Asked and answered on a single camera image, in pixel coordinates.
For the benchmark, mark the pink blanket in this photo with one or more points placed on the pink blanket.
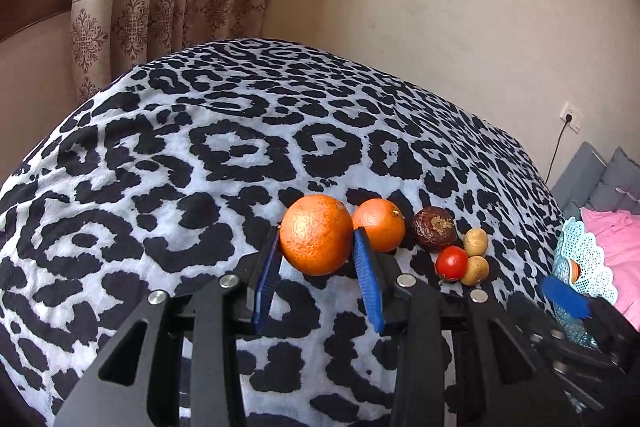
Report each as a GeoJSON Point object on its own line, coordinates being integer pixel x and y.
{"type": "Point", "coordinates": [620, 247]}

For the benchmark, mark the light blue plastic basket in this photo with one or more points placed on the light blue plastic basket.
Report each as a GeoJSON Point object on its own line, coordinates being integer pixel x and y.
{"type": "Point", "coordinates": [592, 257]}

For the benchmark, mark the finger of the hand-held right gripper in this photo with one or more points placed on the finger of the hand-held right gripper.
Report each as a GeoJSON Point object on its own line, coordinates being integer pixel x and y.
{"type": "Point", "coordinates": [565, 299]}
{"type": "Point", "coordinates": [527, 314]}

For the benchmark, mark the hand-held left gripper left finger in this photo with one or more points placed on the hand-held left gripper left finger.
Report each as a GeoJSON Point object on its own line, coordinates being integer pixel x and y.
{"type": "Point", "coordinates": [265, 277]}

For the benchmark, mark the grey cushion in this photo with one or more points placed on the grey cushion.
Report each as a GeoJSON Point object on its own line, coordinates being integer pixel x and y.
{"type": "Point", "coordinates": [620, 182]}
{"type": "Point", "coordinates": [577, 177]}

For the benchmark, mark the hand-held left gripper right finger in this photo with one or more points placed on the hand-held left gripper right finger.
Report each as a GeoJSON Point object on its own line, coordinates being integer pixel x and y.
{"type": "Point", "coordinates": [370, 287]}

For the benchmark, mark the large yellow-orange orange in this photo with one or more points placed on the large yellow-orange orange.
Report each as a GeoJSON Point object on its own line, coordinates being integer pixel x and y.
{"type": "Point", "coordinates": [575, 271]}

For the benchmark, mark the dark wrinkled passion fruit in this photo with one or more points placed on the dark wrinkled passion fruit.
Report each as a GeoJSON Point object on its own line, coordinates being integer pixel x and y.
{"type": "Point", "coordinates": [434, 228]}

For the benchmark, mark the black and white leopard blanket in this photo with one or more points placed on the black and white leopard blanket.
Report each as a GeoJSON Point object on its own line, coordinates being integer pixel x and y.
{"type": "Point", "coordinates": [200, 157]}

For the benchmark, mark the small tan longan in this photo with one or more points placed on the small tan longan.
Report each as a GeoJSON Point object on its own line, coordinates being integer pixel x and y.
{"type": "Point", "coordinates": [475, 269]}
{"type": "Point", "coordinates": [476, 241]}

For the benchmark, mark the red cherry tomato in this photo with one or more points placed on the red cherry tomato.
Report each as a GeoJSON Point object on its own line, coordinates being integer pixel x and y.
{"type": "Point", "coordinates": [451, 263]}

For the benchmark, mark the small deep orange mandarin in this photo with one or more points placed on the small deep orange mandarin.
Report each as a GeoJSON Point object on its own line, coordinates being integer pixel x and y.
{"type": "Point", "coordinates": [316, 234]}
{"type": "Point", "coordinates": [378, 225]}

